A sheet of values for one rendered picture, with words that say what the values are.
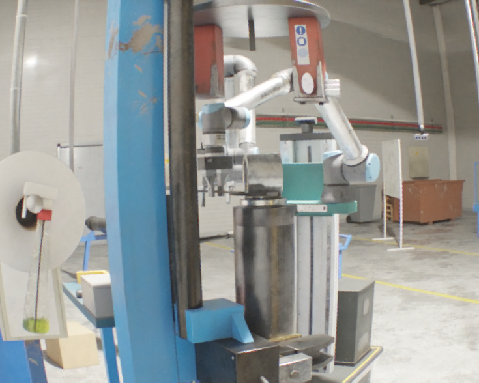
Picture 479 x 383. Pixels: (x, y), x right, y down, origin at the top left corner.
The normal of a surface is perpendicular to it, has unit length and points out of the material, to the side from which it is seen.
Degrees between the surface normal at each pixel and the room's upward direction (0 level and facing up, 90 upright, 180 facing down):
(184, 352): 90
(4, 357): 90
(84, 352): 90
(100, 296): 90
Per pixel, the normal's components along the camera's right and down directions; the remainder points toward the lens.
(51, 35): 0.43, 0.04
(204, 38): -0.30, 0.07
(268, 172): 0.08, 0.00
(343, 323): -0.54, 0.07
